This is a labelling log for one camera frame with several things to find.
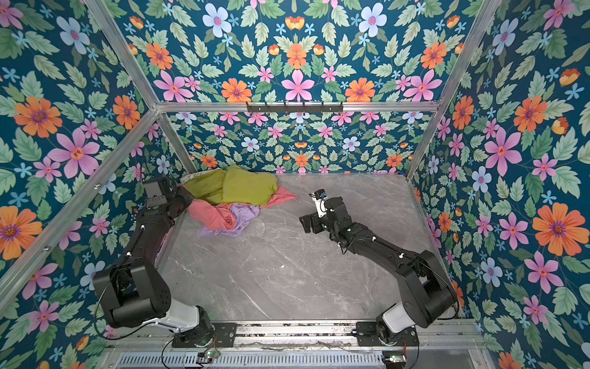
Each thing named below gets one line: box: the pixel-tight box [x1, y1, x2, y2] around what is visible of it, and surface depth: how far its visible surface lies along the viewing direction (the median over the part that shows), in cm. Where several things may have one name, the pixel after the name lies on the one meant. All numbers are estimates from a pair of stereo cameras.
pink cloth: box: [187, 186, 299, 232], surface depth 94 cm
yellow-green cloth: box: [184, 164, 279, 207], surface depth 108 cm
